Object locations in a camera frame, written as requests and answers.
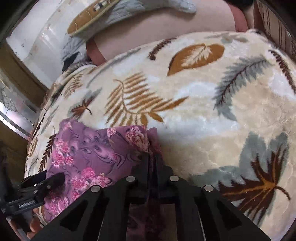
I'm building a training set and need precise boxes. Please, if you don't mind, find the cream leaf-pattern fleece blanket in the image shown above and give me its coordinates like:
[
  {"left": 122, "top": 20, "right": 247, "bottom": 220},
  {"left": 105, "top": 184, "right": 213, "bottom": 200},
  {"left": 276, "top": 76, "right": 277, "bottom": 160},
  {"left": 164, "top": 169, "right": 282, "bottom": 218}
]
[{"left": 29, "top": 30, "right": 295, "bottom": 240}]

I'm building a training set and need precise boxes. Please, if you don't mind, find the purple floral shirt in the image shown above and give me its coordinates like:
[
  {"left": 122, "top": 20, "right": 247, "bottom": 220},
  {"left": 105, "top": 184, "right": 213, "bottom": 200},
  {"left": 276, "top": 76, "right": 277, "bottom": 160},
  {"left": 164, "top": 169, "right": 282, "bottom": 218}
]
[{"left": 43, "top": 118, "right": 172, "bottom": 241}]

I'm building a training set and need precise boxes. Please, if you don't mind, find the brown embroidered cushion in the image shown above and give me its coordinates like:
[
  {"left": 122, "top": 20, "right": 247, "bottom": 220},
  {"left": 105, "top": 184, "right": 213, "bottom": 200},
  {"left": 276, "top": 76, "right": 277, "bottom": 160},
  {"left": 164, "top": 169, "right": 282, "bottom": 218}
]
[{"left": 67, "top": 0, "right": 119, "bottom": 37}]

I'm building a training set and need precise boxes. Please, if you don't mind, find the person's left hand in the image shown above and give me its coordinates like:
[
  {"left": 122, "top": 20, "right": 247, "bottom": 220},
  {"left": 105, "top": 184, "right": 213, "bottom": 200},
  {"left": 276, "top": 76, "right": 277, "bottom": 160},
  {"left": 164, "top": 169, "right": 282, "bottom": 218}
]
[{"left": 10, "top": 207, "right": 43, "bottom": 241}]

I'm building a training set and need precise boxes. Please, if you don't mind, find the black garment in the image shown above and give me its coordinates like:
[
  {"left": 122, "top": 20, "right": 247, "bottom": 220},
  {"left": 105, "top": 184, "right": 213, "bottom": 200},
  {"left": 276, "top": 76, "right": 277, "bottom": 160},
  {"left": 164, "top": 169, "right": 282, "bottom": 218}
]
[{"left": 225, "top": 0, "right": 254, "bottom": 8}]

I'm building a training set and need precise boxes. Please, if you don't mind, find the striped beige cushion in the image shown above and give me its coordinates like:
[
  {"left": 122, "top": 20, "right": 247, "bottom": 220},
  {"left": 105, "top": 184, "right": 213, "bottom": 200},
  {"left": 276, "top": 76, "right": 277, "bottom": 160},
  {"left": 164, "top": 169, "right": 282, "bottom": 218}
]
[{"left": 256, "top": 1, "right": 295, "bottom": 60}]

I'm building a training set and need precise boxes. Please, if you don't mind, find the wooden window frame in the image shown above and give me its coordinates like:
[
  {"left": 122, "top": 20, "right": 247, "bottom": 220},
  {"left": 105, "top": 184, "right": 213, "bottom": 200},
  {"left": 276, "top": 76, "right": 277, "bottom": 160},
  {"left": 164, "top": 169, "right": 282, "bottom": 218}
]
[{"left": 1, "top": 43, "right": 47, "bottom": 180}]

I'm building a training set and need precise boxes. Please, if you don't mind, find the grey quilted blanket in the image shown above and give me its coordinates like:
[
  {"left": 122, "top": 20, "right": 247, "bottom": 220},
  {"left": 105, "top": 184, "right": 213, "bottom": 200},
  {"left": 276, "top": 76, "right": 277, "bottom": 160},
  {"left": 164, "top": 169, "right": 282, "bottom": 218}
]
[{"left": 61, "top": 0, "right": 196, "bottom": 61}]

